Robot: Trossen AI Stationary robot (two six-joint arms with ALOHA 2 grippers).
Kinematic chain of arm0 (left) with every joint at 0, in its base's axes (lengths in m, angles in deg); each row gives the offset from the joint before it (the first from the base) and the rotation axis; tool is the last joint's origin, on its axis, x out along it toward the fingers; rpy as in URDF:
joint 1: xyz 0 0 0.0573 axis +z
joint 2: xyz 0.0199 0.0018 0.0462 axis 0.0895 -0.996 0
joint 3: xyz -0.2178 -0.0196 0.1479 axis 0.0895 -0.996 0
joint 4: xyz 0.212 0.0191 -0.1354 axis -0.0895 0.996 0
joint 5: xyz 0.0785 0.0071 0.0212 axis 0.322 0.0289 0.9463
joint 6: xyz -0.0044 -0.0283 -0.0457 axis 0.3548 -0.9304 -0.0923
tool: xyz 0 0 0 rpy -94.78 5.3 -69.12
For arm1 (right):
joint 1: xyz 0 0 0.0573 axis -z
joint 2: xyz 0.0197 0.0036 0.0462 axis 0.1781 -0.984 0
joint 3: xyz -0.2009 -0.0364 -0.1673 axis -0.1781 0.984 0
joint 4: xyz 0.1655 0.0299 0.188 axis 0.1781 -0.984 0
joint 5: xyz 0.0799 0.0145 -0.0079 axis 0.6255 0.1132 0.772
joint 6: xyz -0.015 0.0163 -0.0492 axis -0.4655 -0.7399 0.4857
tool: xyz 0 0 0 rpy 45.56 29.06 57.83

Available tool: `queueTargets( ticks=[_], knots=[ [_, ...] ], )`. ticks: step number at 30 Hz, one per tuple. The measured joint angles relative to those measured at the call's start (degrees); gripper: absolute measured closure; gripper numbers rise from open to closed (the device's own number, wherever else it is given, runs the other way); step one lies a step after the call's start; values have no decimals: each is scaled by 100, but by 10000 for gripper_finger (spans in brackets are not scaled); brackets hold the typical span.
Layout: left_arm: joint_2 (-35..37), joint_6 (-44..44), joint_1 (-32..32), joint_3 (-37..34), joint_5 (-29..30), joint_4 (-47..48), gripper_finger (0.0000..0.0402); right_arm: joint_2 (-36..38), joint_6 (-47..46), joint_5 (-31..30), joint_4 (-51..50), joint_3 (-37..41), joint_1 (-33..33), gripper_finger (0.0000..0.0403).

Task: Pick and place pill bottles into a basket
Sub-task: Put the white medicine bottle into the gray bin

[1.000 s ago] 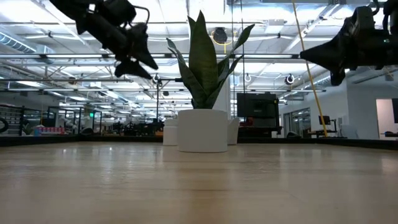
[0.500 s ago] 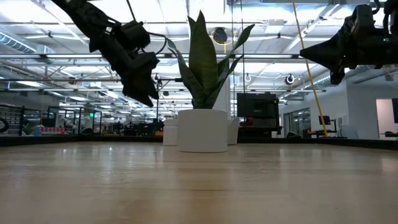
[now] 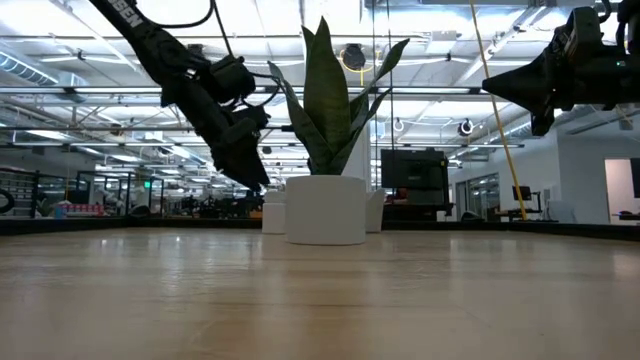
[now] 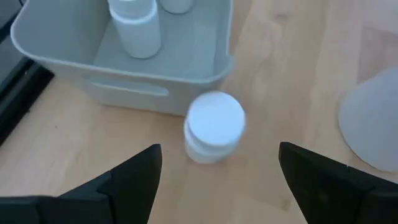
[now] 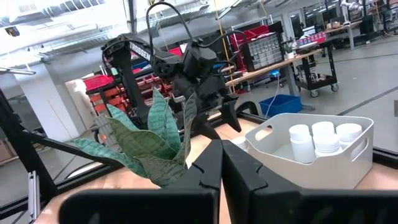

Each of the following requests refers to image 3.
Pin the dark wall screen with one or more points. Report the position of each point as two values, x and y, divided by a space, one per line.
636 177

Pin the row of red boxes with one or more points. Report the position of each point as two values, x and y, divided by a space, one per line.
82 209

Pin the white plastic basket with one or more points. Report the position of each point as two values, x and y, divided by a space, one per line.
375 212

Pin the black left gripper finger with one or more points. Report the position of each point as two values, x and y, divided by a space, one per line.
242 167

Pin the white round plant pot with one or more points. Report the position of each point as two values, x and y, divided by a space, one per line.
325 210

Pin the yellow slanted pole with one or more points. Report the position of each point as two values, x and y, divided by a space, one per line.
509 165

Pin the long ceiling light bar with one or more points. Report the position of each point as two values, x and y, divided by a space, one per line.
425 90

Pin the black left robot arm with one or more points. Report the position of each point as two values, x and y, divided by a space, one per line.
150 45

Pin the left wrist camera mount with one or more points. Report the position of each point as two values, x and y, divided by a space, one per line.
232 77

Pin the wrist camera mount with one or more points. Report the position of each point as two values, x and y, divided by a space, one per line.
580 30
232 77

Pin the small black desk monitor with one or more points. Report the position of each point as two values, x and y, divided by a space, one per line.
522 193

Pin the white pill bottle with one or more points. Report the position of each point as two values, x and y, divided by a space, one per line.
274 217

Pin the green snake plant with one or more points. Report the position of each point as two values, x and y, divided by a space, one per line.
325 100

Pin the black monitor cart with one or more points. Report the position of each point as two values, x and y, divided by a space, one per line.
415 170

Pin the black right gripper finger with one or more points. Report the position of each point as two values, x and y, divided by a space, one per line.
530 87

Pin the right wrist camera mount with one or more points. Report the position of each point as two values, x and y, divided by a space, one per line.
580 30

